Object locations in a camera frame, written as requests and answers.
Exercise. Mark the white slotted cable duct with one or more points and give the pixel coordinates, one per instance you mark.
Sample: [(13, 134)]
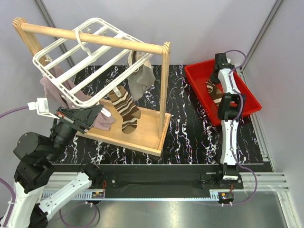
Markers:
[(90, 195)]

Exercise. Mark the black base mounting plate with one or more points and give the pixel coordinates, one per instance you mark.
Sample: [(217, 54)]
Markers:
[(139, 181)]

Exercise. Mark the white plastic clip hanger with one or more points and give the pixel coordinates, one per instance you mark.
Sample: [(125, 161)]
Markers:
[(95, 37)]

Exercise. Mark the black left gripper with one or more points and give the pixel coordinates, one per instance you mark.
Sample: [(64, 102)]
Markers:
[(85, 117)]

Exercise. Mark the brown striped sock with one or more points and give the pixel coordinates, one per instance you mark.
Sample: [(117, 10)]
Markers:
[(127, 109), (214, 93)]

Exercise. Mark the grey cream sock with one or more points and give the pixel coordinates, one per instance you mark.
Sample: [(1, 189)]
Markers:
[(141, 80)]

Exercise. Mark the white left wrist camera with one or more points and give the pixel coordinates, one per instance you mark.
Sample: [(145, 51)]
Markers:
[(41, 107)]

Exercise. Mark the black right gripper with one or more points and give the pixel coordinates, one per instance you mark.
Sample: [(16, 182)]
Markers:
[(215, 80)]

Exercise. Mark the wooden clothes rack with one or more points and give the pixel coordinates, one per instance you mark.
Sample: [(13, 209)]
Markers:
[(152, 127)]

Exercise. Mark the red plastic bin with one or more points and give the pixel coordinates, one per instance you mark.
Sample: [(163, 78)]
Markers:
[(198, 74)]

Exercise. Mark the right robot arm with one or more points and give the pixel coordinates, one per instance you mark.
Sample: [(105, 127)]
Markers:
[(230, 110)]

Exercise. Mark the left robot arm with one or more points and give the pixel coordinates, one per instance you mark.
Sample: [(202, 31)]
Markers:
[(36, 153)]

